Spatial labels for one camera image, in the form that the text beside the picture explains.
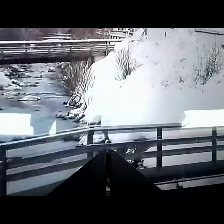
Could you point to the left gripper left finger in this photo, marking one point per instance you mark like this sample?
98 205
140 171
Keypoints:
90 178

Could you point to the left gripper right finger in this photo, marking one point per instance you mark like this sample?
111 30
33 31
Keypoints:
128 180

